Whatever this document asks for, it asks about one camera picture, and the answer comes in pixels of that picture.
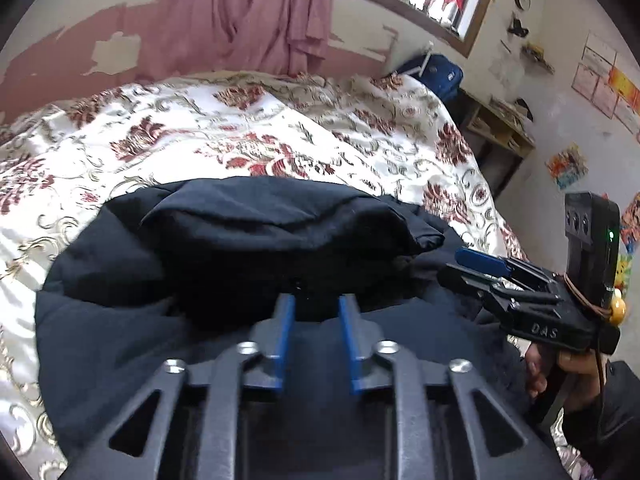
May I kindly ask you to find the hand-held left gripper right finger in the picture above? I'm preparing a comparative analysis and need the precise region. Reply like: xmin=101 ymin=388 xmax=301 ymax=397
xmin=337 ymin=292 xmax=571 ymax=480

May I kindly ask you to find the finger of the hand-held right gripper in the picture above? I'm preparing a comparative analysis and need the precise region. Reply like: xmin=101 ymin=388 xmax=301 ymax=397
xmin=454 ymin=247 xmax=557 ymax=286
xmin=437 ymin=265 xmax=518 ymax=311

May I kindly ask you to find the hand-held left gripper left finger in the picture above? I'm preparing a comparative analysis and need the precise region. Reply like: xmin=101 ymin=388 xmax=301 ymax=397
xmin=62 ymin=292 xmax=297 ymax=480

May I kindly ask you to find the black padded jacket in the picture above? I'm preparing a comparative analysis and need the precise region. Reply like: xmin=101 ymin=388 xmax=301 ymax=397
xmin=35 ymin=176 xmax=556 ymax=461

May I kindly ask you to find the person's right forearm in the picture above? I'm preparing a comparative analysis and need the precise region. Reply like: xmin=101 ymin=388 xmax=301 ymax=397
xmin=560 ymin=360 xmax=640 ymax=480

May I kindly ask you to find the person's right hand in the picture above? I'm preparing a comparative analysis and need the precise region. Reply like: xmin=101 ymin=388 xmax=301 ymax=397
xmin=524 ymin=347 xmax=608 ymax=413

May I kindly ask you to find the wooden desk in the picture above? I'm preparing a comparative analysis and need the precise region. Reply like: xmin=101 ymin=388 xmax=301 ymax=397
xmin=457 ymin=87 xmax=537 ymax=198

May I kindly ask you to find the pile of papers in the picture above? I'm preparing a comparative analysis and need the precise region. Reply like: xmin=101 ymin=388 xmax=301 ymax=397
xmin=487 ymin=96 xmax=535 ymax=123

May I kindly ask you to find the blue backpack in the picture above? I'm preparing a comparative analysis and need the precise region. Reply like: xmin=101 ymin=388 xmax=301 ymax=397
xmin=397 ymin=54 xmax=463 ymax=101

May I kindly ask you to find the floral bed quilt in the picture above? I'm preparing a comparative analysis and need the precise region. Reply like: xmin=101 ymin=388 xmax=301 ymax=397
xmin=0 ymin=71 xmax=591 ymax=480

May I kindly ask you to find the pink curtain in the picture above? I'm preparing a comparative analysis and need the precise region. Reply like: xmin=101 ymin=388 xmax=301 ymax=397
xmin=227 ymin=0 xmax=335 ymax=77
xmin=122 ymin=0 xmax=246 ymax=81

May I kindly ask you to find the cartoon wall sticker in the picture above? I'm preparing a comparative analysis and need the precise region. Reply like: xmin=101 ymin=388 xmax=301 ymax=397
xmin=619 ymin=205 xmax=640 ymax=286

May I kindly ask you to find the colourful wall drawing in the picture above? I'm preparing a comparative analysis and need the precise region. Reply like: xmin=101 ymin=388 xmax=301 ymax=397
xmin=545 ymin=144 xmax=590 ymax=191

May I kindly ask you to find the small wall shelf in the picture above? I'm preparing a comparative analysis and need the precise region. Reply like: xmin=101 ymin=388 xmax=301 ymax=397
xmin=521 ymin=42 xmax=556 ymax=75

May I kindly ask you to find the group of wall certificates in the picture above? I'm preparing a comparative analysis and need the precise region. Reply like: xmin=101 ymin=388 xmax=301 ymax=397
xmin=571 ymin=32 xmax=640 ymax=136

